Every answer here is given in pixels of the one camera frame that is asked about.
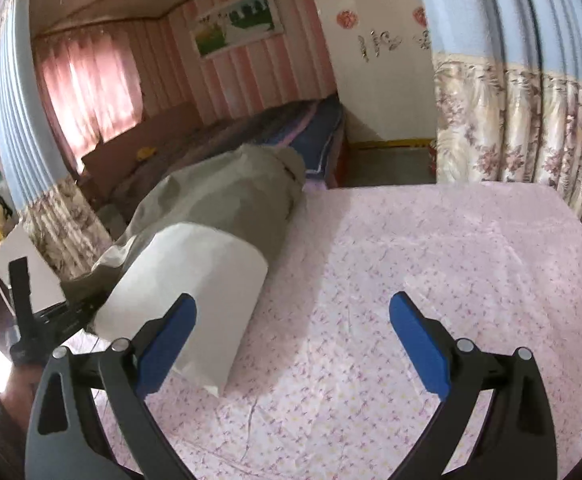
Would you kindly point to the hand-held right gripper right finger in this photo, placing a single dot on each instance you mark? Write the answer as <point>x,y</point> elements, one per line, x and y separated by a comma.
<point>421,345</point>

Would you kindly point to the green landscape wall picture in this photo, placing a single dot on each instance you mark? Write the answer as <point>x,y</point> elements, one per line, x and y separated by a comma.
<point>241,22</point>

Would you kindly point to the small yellow object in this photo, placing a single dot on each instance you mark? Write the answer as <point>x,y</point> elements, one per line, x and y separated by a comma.
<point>147,152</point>

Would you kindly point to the pink floral bed sheet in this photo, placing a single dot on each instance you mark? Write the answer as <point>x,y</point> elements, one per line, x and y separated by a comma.
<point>396,240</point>

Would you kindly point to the pink window curtain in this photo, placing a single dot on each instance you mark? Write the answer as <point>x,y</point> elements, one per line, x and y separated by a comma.
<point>91,85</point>

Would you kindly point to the bed with striped blanket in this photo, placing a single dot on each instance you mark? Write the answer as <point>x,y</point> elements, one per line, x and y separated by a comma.
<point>316,135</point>

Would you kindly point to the blue floral curtain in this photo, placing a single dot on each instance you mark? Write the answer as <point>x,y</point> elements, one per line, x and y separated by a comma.
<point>521,110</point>
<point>26,135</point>

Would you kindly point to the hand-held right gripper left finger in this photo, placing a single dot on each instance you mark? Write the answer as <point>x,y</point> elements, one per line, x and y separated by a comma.
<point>166,345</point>

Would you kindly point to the pink flower wall sticker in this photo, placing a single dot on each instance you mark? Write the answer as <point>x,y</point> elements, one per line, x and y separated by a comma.
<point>346,19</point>
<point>419,16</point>

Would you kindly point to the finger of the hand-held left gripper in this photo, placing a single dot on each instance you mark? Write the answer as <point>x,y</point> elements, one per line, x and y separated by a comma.
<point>63,316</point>
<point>20,290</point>

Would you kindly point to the white cabinet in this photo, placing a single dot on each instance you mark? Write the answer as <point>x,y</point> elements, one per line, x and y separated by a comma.
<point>26,260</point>

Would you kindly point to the person's left forearm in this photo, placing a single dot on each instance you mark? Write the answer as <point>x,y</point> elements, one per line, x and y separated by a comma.
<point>16,400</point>

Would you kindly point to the grey-green and white jacket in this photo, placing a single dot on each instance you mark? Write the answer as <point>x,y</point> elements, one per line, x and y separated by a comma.
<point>211,200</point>

